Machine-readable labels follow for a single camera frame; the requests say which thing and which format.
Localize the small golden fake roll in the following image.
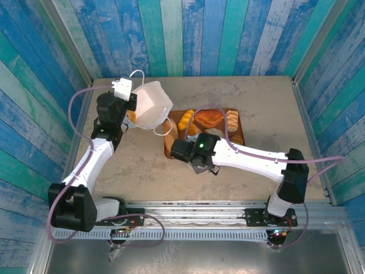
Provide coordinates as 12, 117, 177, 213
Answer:
186, 122, 203, 136

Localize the brown flaky fake pastry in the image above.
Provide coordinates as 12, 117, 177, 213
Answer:
193, 109, 225, 128

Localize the yellow ridged fake bread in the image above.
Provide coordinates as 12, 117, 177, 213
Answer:
177, 109, 195, 131

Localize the pale braided fake bread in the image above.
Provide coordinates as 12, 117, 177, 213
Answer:
226, 110, 240, 132

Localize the white paper bag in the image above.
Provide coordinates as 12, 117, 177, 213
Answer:
125, 70, 174, 136

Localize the brown plastic tray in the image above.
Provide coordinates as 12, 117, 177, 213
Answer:
163, 107, 245, 159

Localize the grey metal base panel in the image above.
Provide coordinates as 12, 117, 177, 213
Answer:
42, 238, 353, 274

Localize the clear plastic scrap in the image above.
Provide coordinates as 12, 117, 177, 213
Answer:
107, 245, 128, 263

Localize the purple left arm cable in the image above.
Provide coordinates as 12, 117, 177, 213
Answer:
46, 84, 166, 248

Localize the aluminium mounting rail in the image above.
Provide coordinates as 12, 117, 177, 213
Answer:
125, 199, 347, 231

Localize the aluminium frame post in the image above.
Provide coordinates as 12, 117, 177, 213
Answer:
39, 0, 94, 88
293, 0, 344, 85

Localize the white slotted cable duct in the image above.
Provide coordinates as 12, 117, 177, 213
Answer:
52, 229, 270, 243

